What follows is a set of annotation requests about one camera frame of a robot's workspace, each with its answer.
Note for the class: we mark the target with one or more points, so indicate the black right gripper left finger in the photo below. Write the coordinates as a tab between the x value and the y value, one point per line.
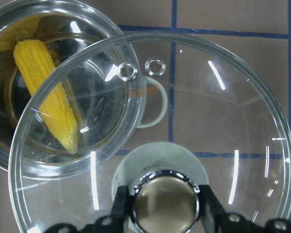
111	223

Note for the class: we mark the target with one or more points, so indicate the pale green cooking pot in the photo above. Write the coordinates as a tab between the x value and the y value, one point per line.
106	108

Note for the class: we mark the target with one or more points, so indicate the glass pot lid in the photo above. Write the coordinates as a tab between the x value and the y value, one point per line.
223	127

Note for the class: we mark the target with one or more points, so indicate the yellow corn cob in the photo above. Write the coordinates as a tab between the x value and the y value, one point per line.
35	64

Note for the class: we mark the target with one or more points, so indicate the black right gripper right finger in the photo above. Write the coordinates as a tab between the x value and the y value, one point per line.
215	219

